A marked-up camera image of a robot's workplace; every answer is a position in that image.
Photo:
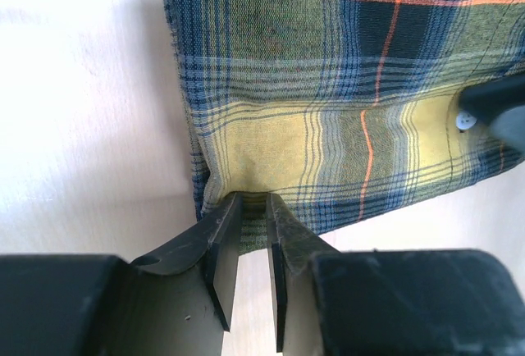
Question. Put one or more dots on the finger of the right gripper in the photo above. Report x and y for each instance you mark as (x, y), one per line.
(499, 106)

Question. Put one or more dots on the yellow plaid long sleeve shirt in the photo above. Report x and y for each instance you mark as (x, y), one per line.
(344, 108)

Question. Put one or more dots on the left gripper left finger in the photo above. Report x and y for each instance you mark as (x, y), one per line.
(174, 300)

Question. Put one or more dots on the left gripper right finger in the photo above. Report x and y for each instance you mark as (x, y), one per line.
(411, 302)

